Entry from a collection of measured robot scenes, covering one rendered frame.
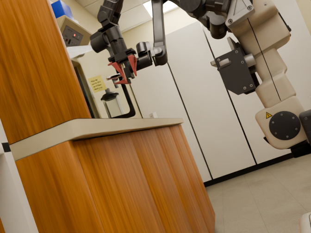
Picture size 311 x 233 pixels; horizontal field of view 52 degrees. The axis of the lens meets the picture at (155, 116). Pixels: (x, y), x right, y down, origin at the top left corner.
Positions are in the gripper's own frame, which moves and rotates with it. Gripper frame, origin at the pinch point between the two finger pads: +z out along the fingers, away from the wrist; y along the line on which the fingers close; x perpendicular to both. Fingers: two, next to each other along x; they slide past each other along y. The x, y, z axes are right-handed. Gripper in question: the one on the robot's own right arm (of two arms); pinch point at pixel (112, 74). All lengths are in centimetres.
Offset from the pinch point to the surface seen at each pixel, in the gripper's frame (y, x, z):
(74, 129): -29, 82, -12
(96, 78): 0.4, 1.6, 7.9
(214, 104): -14, -298, -38
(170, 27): 122, -341, -14
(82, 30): 28.0, -4.9, 9.4
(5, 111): -4, 22, 45
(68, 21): 27.9, 9.9, 9.2
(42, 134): -28, 83, -4
